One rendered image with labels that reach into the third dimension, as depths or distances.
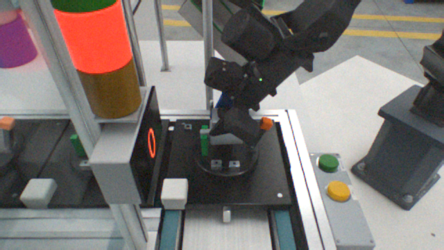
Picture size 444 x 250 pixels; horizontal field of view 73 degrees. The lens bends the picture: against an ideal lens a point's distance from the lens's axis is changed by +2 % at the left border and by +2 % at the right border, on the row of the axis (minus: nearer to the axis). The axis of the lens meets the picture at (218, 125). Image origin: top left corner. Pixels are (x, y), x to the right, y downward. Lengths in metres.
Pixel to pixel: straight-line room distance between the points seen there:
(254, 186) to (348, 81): 0.66
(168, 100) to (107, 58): 0.72
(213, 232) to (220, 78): 0.29
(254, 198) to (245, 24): 0.31
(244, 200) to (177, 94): 0.53
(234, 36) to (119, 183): 0.25
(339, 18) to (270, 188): 0.32
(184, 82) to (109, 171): 0.78
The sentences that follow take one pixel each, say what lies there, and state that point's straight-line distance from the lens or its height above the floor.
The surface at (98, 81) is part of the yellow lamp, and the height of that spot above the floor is 1.30.
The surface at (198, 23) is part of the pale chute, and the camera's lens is 0.71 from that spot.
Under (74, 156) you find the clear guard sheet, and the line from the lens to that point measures 0.31.
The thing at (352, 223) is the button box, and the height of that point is 0.96.
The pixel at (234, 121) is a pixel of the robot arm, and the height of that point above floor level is 1.15.
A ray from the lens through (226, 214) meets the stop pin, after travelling 0.57.
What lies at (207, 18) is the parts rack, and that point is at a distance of 0.68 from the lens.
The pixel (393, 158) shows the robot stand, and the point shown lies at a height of 0.96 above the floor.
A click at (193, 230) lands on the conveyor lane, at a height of 0.92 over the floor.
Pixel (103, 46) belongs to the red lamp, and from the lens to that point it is 0.26.
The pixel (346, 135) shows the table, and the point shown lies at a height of 0.86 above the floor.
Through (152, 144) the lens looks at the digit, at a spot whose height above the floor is 1.20.
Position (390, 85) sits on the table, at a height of 0.86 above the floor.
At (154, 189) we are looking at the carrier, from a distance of 0.60.
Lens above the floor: 1.45
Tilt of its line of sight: 42 degrees down
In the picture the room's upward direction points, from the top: straight up
